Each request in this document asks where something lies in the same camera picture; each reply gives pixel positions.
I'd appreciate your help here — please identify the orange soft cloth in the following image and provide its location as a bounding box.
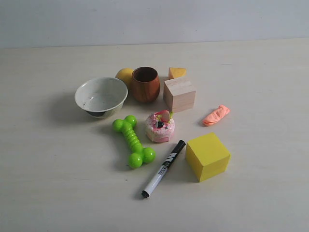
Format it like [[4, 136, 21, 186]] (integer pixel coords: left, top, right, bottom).
[[202, 105, 230, 126]]

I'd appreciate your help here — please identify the pink toy cake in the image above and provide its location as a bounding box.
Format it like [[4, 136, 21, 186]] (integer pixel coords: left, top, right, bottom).
[[145, 110, 175, 143]]

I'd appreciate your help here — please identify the light wooden cube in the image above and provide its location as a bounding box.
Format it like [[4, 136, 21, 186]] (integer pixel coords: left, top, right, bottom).
[[163, 77, 196, 113]]

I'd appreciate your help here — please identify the brown wooden cup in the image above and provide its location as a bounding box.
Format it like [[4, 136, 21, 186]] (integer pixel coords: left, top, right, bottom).
[[131, 67, 160, 103]]

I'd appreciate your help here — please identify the green bone toy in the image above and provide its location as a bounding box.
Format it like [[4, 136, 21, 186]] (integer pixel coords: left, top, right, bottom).
[[112, 115, 156, 169]]

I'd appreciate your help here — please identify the orange cheese wedge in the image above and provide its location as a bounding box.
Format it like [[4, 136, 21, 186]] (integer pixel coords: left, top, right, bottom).
[[169, 67, 186, 79]]

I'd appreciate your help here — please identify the yellow lemon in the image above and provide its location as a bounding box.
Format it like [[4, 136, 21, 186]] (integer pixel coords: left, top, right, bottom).
[[115, 68, 134, 89]]

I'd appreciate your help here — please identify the white ceramic bowl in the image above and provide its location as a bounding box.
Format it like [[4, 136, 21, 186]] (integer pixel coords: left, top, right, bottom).
[[74, 77, 128, 119]]

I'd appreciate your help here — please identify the black white marker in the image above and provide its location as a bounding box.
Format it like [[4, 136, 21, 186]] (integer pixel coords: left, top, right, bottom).
[[141, 140, 186, 199]]

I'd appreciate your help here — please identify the yellow cube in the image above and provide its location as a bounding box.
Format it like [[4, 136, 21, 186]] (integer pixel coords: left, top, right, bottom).
[[185, 132, 231, 182]]

